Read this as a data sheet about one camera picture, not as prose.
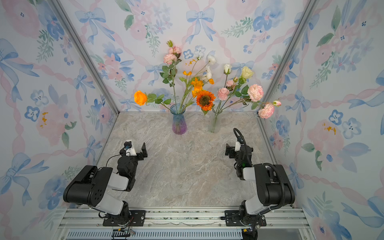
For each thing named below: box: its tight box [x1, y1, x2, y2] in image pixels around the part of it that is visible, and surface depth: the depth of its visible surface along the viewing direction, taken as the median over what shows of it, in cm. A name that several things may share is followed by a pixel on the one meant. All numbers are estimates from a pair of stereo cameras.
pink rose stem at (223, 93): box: [216, 77, 239, 115], surface depth 88 cm
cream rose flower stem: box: [228, 66, 254, 100], surface depth 80 cm
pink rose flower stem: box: [160, 39, 182, 113], surface depth 86 cm
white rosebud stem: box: [223, 63, 232, 88], surface depth 90 cm
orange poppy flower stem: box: [180, 77, 204, 106], surface depth 88 cm
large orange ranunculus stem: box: [134, 90, 172, 111], surface depth 73 cm
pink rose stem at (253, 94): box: [221, 84, 282, 119], surface depth 69 cm
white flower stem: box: [181, 54, 216, 106], surface depth 90 cm
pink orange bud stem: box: [181, 78, 215, 106], surface depth 88 cm
